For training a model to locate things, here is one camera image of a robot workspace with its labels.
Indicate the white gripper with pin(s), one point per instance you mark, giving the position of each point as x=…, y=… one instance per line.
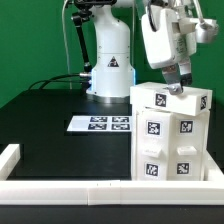
x=167, y=46

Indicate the white cabinet body box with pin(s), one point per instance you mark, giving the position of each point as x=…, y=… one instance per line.
x=204, y=118

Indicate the white cabinet top block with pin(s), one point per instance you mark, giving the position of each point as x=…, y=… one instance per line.
x=192, y=101

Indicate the white cabinet door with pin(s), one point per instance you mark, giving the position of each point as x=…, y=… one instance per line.
x=152, y=145
x=185, y=160

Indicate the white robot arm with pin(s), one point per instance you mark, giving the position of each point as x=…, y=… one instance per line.
x=113, y=75

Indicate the white right fence rail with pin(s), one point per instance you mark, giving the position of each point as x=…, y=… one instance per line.
x=211, y=170

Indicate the white fence rail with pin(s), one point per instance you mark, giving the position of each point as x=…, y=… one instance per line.
x=111, y=193
x=8, y=160
x=211, y=170

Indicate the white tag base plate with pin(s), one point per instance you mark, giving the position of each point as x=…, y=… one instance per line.
x=100, y=124

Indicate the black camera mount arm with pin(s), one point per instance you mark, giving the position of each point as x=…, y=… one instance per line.
x=83, y=15

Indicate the white front fence rail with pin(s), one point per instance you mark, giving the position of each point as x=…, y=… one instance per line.
x=111, y=193

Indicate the white left fence rail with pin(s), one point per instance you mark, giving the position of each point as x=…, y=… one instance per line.
x=8, y=160

